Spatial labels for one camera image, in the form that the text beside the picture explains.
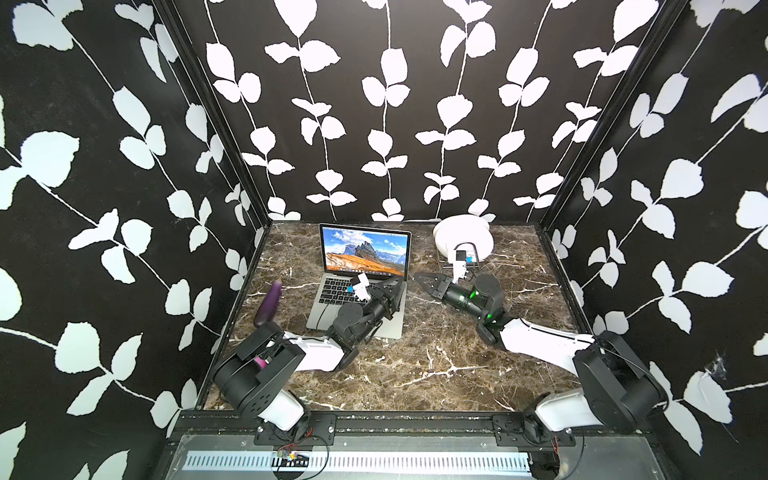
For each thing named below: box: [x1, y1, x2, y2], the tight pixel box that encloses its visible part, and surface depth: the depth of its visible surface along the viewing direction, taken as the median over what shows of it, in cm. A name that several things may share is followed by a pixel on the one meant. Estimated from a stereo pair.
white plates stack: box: [433, 214, 495, 262], surface depth 98 cm
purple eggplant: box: [254, 280, 283, 327], surface depth 95 cm
